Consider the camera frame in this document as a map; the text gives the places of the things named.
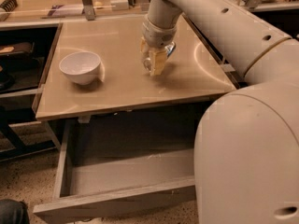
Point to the open grey top drawer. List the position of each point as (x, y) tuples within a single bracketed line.
[(124, 163)]

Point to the purple white paper packet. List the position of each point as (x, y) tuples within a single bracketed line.
[(66, 10)]

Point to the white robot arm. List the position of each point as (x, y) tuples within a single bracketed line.
[(246, 151)]

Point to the dark shoe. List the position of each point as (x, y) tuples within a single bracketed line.
[(13, 212)]

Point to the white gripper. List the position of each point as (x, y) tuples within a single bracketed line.
[(158, 37)]

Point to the white ceramic bowl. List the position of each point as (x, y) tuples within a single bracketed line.
[(81, 67)]

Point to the silver blue redbull can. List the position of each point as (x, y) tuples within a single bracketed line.
[(169, 49)]

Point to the black hair brush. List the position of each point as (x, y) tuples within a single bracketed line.
[(6, 7)]

